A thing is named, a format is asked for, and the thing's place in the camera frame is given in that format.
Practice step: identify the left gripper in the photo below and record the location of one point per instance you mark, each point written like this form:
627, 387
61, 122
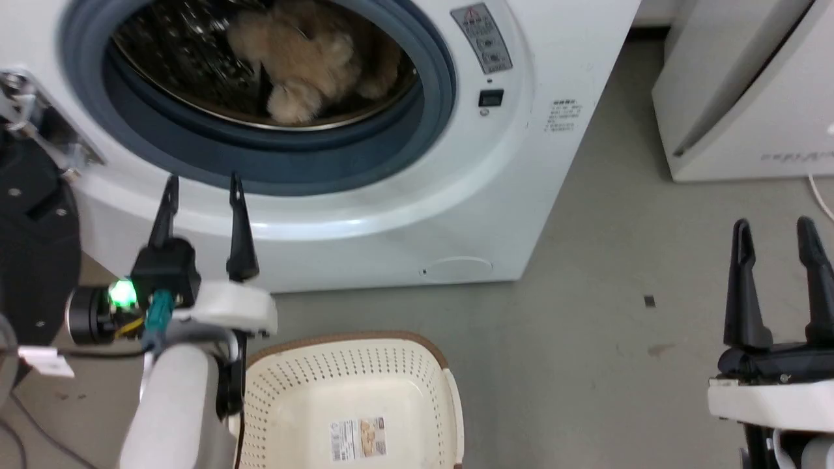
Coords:
225, 306

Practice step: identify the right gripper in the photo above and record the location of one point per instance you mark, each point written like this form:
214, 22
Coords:
775, 391

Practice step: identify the beige plush toy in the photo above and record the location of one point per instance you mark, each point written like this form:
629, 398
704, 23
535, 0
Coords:
306, 52

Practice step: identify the black round washing machine door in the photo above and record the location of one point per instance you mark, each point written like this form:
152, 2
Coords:
32, 247

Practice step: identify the cream perforated laundry basket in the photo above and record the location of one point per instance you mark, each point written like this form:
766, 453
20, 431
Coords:
306, 397

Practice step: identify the printed basket label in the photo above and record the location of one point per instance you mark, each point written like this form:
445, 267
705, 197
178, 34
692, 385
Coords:
358, 438

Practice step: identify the white front-load washing machine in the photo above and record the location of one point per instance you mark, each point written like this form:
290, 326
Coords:
508, 195

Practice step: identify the grey rubber door gasket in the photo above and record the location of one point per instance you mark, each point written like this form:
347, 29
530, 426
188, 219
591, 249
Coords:
365, 153

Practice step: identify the white appliance cabinet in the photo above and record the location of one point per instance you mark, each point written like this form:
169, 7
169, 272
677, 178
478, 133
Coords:
749, 91

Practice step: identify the metal door hinge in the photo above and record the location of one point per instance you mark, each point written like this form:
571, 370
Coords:
39, 111

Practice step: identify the round filter cover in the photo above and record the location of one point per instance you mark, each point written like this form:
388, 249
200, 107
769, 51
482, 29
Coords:
459, 267

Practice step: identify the small printed text sticker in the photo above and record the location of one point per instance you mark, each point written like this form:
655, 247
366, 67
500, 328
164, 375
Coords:
563, 116

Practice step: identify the grey warning sticker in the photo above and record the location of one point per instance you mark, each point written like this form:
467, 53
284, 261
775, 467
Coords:
482, 38

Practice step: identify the black wrist camera green light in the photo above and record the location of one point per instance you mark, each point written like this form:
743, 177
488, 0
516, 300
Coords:
98, 312

